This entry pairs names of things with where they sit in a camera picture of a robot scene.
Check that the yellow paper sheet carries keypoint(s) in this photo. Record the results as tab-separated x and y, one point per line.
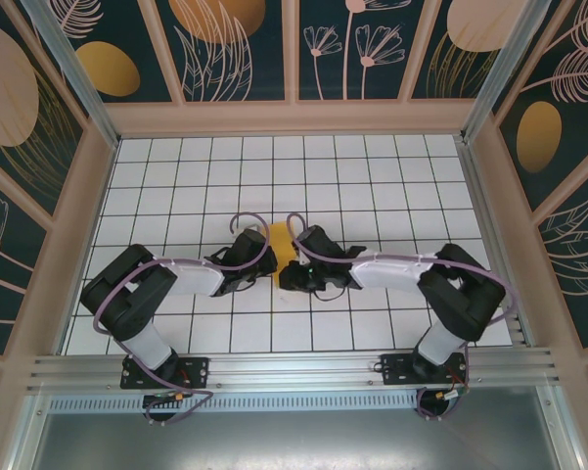
281	240

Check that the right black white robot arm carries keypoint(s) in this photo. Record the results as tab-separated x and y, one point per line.
465	303

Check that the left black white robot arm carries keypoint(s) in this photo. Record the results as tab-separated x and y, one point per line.
127	303

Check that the grey metal sheet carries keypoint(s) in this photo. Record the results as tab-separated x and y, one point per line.
293	440

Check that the small circuit board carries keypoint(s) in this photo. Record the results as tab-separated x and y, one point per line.
450	394
168	397

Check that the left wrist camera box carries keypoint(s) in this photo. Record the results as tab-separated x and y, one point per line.
253	229

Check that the aluminium mounting rail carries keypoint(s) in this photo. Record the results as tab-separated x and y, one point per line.
293	367

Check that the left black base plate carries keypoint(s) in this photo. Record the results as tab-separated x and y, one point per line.
191	372

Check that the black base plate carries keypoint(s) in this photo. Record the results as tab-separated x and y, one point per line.
396	369
191	372

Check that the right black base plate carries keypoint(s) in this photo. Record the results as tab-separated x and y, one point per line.
396	369

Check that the aluminium side rail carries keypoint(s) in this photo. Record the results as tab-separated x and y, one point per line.
474	186

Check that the aluminium corner post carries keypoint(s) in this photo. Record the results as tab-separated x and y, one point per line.
503	73
80	83

